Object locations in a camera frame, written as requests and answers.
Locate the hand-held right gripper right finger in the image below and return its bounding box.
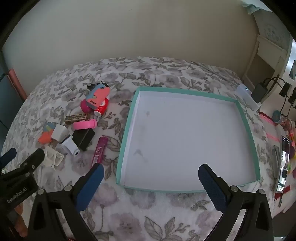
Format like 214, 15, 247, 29
198, 164, 275, 241

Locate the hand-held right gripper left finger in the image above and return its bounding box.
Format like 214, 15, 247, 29
27, 163, 105, 241

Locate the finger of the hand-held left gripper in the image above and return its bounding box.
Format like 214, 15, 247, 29
20, 148, 45, 174
0, 148, 17, 166

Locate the white plastic frame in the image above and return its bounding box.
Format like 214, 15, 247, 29
42, 147, 64, 171

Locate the orange and blue toy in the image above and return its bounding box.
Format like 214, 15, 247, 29
38, 123, 57, 144

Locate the white plug charger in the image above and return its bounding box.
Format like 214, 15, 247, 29
51, 124, 70, 141

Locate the magenta tube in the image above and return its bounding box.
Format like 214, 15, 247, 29
91, 137, 108, 165

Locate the teal shallow cardboard box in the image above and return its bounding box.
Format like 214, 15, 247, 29
116, 86, 261, 193

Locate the person's left hand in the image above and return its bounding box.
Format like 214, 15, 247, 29
12, 202, 30, 236

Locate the white cylindrical gadget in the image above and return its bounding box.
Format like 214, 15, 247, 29
60, 134, 80, 156

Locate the small black box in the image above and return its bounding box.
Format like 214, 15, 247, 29
72, 128, 96, 151

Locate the brown ridged bar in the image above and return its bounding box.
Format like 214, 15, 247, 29
64, 113, 89, 125

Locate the pink plastic spool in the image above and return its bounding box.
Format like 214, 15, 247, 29
73, 119, 97, 130

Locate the grey floral blanket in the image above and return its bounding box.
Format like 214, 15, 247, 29
0, 57, 281, 241

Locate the magenta round toy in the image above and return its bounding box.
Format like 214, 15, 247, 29
80, 99, 93, 114

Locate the smartphone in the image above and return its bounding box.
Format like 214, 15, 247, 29
275, 136, 291, 193

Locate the red and white toy can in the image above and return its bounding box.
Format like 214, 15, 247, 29
94, 97, 110, 116

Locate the pink lace trim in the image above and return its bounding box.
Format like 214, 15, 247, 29
258, 111, 281, 143

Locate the pink and blue toy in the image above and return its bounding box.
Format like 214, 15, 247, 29
86, 84, 110, 110

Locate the pile of colourful toys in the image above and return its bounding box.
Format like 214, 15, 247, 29
284, 120, 296, 163

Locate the teal round tin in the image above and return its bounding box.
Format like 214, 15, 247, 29
272, 110, 287, 124

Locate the white plastic device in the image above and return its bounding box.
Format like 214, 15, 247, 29
236, 84, 262, 110

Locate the black power adapter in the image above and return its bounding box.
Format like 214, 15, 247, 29
251, 83, 270, 103

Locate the white wooden furniture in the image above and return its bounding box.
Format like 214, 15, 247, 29
242, 34, 292, 85

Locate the white lace cloth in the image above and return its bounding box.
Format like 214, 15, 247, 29
253, 10, 292, 48

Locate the pale teal cloth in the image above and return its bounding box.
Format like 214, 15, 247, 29
240, 0, 263, 15

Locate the brown wooden frame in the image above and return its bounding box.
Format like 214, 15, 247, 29
7, 68, 27, 101

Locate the black wall plug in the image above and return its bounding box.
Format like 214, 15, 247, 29
279, 83, 290, 97

